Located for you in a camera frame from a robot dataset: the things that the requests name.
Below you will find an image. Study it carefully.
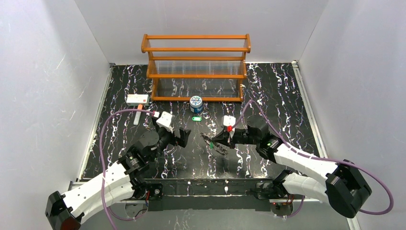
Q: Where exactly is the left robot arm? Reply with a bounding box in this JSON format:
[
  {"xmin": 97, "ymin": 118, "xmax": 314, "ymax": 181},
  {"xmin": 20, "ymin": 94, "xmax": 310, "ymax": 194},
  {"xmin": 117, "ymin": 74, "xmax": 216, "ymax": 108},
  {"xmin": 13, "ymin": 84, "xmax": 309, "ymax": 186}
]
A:
[{"xmin": 45, "ymin": 127, "xmax": 191, "ymax": 230}]

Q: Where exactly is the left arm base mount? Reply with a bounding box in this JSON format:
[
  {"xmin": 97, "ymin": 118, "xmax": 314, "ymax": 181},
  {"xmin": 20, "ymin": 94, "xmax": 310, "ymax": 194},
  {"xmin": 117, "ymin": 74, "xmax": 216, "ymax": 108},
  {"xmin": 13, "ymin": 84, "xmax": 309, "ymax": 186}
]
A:
[{"xmin": 119, "ymin": 183, "xmax": 163, "ymax": 201}]

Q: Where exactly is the blue round jar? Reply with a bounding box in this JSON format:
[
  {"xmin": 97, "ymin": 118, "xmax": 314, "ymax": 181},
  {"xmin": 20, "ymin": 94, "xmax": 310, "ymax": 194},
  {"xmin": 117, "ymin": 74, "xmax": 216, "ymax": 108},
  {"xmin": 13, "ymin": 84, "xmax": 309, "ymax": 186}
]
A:
[{"xmin": 189, "ymin": 96, "xmax": 203, "ymax": 114}]

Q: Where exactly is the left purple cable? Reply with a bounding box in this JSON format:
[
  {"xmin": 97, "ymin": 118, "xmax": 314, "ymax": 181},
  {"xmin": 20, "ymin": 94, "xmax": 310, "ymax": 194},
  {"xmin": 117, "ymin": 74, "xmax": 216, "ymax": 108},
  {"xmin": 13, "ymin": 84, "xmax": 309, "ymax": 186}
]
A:
[{"xmin": 99, "ymin": 109, "xmax": 161, "ymax": 230}]

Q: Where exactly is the orange white tube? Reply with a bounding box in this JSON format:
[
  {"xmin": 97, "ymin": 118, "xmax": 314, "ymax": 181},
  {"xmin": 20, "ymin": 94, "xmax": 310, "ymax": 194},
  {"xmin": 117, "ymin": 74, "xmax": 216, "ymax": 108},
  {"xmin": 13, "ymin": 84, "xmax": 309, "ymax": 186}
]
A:
[{"xmin": 133, "ymin": 104, "xmax": 144, "ymax": 126}]

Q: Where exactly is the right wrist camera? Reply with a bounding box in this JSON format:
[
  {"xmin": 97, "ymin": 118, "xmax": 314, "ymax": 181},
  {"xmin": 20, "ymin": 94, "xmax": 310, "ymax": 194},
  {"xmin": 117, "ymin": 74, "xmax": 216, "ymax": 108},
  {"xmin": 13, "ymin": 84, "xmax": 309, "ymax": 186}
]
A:
[{"xmin": 222, "ymin": 115, "xmax": 236, "ymax": 138}]

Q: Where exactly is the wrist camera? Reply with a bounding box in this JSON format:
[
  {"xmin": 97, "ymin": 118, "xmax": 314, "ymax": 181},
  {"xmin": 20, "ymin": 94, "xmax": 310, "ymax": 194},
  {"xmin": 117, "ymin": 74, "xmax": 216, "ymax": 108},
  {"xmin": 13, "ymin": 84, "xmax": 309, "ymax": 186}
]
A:
[
  {"xmin": 156, "ymin": 111, "xmax": 173, "ymax": 133},
  {"xmin": 222, "ymin": 115, "xmax": 236, "ymax": 138}
]

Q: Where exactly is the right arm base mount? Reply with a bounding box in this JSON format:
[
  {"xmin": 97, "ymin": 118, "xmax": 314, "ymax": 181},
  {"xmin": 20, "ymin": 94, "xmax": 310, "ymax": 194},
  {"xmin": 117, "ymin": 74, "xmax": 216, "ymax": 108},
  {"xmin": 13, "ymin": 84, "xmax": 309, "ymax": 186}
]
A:
[{"xmin": 246, "ymin": 184, "xmax": 294, "ymax": 203}]

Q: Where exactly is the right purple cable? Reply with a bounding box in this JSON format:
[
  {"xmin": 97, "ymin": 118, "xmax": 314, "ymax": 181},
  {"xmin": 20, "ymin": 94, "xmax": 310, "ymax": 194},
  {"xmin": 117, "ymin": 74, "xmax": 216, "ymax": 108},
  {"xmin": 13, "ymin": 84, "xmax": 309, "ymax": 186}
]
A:
[{"xmin": 231, "ymin": 100, "xmax": 394, "ymax": 218}]

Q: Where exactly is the orange wooden shelf rack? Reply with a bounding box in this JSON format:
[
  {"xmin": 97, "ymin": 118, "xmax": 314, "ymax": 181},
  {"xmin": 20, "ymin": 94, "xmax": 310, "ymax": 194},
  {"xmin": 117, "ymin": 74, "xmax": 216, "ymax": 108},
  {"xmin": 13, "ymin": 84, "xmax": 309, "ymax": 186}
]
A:
[{"xmin": 141, "ymin": 34, "xmax": 251, "ymax": 103}]

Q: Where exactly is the aluminium frame rail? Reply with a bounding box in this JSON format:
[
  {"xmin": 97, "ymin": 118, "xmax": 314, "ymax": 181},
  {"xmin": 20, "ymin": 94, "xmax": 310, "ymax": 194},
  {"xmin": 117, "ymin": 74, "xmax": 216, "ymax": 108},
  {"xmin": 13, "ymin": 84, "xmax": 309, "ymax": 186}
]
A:
[{"xmin": 65, "ymin": 180, "xmax": 353, "ymax": 204}]

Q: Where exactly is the white red small box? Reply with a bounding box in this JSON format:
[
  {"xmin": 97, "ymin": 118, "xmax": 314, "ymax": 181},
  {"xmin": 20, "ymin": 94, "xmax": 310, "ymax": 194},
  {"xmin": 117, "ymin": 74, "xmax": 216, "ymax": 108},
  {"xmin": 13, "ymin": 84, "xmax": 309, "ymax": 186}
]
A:
[{"xmin": 126, "ymin": 94, "xmax": 150, "ymax": 106}]

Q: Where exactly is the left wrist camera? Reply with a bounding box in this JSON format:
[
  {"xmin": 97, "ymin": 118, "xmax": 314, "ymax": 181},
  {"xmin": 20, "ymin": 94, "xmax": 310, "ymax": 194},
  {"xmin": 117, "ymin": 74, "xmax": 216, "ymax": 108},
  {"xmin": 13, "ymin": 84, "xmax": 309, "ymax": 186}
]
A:
[{"xmin": 156, "ymin": 111, "xmax": 173, "ymax": 133}]

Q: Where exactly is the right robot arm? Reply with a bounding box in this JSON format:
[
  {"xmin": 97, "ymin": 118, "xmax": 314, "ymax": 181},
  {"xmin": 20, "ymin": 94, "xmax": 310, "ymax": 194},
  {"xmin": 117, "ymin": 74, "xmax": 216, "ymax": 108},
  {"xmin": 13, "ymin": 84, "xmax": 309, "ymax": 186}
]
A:
[{"xmin": 209, "ymin": 115, "xmax": 372, "ymax": 218}]

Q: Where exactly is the large silver carabiner keyring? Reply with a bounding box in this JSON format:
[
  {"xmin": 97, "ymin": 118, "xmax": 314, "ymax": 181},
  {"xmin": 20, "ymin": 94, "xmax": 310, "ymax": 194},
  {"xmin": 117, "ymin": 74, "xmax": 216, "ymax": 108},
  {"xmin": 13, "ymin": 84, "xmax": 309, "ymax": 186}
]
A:
[{"xmin": 200, "ymin": 133, "xmax": 228, "ymax": 156}]

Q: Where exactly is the purple cable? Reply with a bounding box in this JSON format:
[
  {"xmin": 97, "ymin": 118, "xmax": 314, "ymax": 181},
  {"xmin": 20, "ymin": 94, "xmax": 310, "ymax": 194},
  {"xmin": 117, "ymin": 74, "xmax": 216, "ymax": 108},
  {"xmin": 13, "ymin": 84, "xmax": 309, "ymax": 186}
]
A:
[
  {"xmin": 231, "ymin": 100, "xmax": 394, "ymax": 218},
  {"xmin": 99, "ymin": 109, "xmax": 161, "ymax": 230}
]

